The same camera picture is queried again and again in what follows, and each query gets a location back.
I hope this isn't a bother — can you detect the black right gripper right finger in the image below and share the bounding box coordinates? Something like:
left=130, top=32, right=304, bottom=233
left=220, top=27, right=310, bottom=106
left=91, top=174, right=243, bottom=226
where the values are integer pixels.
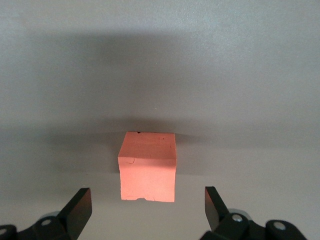
left=201, top=186, right=307, bottom=240

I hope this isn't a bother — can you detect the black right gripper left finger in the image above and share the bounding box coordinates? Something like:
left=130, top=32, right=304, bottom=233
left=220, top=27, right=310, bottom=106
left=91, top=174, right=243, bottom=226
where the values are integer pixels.
left=0, top=187, right=93, bottom=240

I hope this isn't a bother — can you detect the orange foam cube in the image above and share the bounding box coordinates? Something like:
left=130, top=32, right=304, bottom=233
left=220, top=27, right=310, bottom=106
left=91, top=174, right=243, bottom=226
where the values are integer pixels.
left=117, top=131, right=178, bottom=203

